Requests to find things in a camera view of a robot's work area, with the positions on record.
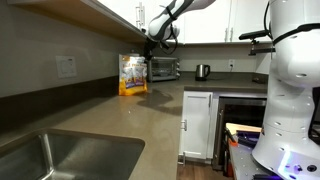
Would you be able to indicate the silver toaster oven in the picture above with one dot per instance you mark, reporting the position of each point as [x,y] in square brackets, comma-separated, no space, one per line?
[163,68]

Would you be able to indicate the steel electric kettle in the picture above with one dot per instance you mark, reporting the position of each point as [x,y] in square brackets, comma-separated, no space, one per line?
[202,72]

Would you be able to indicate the orange snack bag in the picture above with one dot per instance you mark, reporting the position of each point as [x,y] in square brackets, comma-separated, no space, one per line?
[132,75]

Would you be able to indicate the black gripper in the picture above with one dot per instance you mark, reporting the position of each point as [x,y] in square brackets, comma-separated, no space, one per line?
[148,48]

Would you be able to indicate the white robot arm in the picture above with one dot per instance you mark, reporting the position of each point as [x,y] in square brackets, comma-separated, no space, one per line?
[284,146]

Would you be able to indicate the black built-in oven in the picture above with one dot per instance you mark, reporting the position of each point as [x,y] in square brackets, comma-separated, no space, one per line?
[235,113]

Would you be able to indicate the black camera on stand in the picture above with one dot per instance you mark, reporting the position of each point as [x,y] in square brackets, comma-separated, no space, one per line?
[253,37]

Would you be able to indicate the white wall outlet plate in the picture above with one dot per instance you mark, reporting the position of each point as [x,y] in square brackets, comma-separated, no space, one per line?
[66,66]

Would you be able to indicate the white lower cabinet door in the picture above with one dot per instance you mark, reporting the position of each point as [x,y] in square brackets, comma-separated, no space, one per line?
[196,116]

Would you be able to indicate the stainless steel sink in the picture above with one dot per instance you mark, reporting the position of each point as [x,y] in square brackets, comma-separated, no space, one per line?
[66,155]

